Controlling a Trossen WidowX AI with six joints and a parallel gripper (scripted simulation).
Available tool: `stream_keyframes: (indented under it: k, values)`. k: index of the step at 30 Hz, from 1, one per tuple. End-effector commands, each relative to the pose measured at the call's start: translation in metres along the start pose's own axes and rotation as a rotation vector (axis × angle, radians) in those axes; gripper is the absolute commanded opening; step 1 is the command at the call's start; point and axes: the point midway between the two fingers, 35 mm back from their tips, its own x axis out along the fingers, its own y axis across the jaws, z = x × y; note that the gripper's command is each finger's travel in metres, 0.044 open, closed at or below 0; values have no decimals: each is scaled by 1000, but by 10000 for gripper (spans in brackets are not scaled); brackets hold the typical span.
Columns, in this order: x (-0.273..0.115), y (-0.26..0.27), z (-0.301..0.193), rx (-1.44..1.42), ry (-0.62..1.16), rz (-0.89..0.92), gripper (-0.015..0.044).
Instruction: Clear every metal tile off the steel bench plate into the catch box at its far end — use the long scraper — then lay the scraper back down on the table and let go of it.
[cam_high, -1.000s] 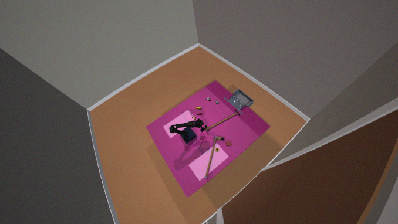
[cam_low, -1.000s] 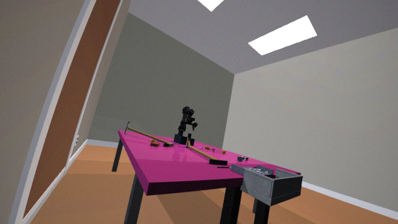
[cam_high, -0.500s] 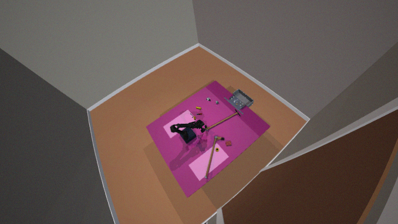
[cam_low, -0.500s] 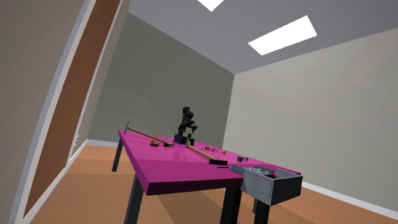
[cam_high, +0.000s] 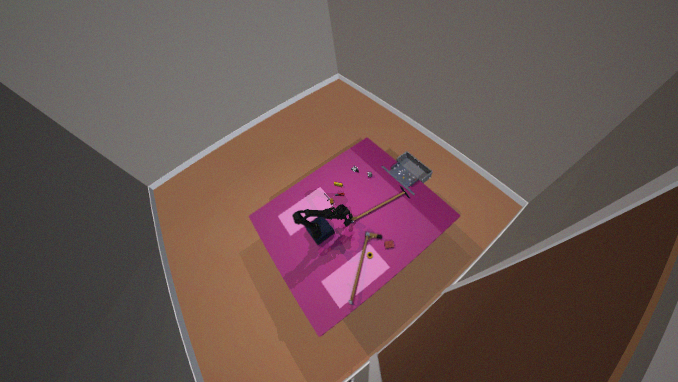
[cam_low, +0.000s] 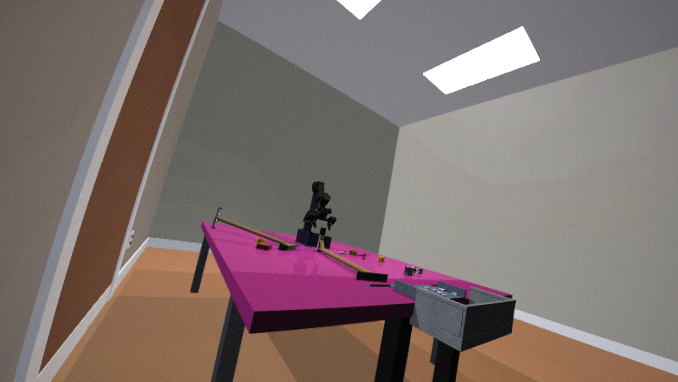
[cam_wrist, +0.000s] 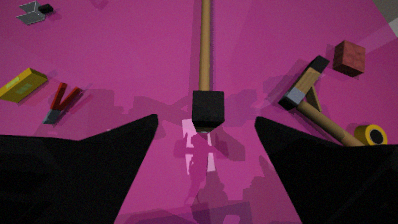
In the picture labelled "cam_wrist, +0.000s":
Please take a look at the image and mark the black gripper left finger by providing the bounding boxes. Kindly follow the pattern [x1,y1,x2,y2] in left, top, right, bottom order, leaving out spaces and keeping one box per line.
[0,114,158,224]

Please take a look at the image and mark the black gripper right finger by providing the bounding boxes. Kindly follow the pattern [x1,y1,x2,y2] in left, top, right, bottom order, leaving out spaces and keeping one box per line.
[254,116,398,224]

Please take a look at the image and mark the yellow hollow cylinder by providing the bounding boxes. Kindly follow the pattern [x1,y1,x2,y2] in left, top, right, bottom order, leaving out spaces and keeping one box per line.
[354,125,388,146]

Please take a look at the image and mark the red-handled pliers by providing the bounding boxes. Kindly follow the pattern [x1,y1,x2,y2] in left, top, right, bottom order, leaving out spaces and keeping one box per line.
[42,82,81,124]

